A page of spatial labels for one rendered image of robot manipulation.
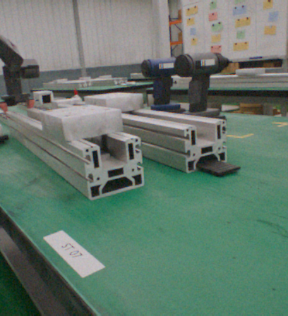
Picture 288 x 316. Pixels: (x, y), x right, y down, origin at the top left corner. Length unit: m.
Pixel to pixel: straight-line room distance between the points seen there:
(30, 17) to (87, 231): 12.71
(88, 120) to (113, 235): 0.23
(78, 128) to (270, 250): 0.36
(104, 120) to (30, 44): 12.38
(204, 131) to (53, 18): 12.84
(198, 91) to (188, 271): 0.62
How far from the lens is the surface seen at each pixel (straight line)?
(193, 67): 0.85
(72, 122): 0.56
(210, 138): 0.65
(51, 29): 13.25
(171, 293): 0.31
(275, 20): 3.81
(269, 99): 2.31
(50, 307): 1.25
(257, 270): 0.34
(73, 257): 0.38
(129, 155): 0.55
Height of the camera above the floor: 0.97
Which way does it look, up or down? 16 degrees down
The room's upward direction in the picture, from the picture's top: 5 degrees counter-clockwise
